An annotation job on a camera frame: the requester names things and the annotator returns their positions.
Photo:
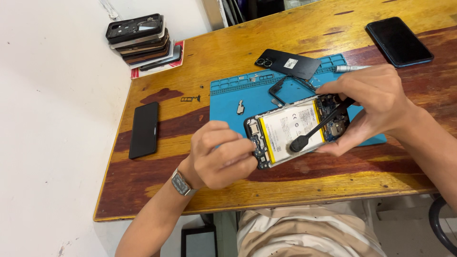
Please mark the beige white patterned clothing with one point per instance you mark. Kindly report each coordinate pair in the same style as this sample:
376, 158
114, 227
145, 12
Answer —
303, 232

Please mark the black sim card tray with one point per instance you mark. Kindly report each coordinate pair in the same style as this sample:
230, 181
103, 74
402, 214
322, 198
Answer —
189, 99

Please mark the black phone back cover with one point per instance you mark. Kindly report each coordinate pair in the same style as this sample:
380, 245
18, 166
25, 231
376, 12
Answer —
291, 64

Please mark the black framed glass panel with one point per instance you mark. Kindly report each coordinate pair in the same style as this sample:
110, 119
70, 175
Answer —
198, 242

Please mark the slim black smartphone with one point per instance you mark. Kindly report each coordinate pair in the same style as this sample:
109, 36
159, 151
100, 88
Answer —
144, 130

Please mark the tiny grey metal shield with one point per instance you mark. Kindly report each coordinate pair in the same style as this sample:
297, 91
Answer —
254, 77

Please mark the person's left hand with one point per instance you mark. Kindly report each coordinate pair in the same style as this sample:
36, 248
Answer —
210, 160

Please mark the silver precision screwdriver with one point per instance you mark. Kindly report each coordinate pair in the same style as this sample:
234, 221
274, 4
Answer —
351, 68

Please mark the black plastic phone frame piece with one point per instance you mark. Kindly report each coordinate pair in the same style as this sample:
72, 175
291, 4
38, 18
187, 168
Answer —
275, 91

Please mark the black plastic spudger tool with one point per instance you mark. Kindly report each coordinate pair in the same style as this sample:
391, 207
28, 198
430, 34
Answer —
316, 130

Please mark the person's right hand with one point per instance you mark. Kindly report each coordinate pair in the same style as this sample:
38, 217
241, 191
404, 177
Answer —
378, 100

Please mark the silver square wristwatch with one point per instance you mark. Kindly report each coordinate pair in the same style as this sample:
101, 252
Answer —
182, 182

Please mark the stack of old phones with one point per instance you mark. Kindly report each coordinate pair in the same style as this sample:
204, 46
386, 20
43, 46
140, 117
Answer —
142, 41

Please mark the blue silicone repair mat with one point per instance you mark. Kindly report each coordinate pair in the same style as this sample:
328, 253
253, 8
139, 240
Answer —
228, 103

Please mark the black smartphone with blue edge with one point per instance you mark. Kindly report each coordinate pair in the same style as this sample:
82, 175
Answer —
398, 41

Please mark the small silver metal bracket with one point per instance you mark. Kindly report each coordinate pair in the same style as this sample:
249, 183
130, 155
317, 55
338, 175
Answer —
240, 107

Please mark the black round chair frame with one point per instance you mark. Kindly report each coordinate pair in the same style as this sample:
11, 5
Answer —
437, 225

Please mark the smartphone with white battery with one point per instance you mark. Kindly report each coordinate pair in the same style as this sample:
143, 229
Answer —
289, 128

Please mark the red and white packet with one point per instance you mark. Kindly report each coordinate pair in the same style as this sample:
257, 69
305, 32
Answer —
167, 66

